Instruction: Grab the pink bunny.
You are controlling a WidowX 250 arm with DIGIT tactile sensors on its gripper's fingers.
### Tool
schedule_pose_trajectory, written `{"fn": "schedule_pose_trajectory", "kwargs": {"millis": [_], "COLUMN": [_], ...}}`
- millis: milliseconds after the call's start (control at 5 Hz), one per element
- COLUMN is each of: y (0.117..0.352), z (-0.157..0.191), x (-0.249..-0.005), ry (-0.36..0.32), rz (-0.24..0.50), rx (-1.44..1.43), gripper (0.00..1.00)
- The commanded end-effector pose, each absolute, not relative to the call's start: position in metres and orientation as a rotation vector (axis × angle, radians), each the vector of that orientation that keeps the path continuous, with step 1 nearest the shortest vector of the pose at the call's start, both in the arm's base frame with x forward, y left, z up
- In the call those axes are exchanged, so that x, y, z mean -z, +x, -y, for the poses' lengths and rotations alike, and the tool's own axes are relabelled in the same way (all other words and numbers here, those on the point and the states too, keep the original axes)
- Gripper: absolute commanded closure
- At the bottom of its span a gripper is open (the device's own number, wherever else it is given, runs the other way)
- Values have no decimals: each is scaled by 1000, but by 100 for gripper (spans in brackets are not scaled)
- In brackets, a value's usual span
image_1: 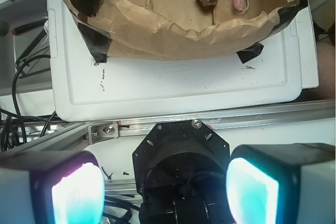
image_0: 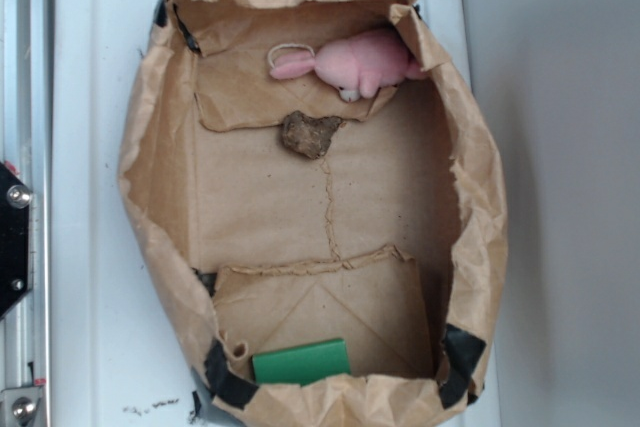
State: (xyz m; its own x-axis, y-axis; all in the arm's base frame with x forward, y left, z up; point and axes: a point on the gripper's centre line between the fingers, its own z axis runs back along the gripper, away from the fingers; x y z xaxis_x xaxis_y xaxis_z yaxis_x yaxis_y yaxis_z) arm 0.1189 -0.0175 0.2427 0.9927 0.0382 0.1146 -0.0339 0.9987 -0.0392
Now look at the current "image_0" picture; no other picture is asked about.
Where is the brown paper bag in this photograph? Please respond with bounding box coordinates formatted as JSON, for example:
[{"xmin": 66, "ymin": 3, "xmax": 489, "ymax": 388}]
[{"xmin": 119, "ymin": 0, "xmax": 507, "ymax": 426}]

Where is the aluminium frame rail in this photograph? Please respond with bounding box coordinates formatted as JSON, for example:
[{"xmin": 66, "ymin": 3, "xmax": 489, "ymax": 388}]
[{"xmin": 1, "ymin": 0, "xmax": 53, "ymax": 426}]

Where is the green block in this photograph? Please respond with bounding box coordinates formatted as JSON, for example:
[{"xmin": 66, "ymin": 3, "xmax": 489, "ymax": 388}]
[{"xmin": 252, "ymin": 338, "xmax": 351, "ymax": 386}]

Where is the white plastic bin lid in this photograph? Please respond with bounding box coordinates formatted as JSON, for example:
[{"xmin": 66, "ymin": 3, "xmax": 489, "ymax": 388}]
[{"xmin": 50, "ymin": 0, "xmax": 500, "ymax": 426}]

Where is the brown rock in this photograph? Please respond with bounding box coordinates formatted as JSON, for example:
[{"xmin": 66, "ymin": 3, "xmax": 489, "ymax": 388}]
[{"xmin": 280, "ymin": 111, "xmax": 344, "ymax": 160}]

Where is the black metal bracket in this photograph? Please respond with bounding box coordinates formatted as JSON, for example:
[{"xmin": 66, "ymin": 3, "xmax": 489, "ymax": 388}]
[{"xmin": 0, "ymin": 162, "xmax": 34, "ymax": 320}]

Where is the pink plush bunny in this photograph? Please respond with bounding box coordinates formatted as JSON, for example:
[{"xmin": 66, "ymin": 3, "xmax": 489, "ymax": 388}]
[{"xmin": 267, "ymin": 28, "xmax": 427, "ymax": 103}]

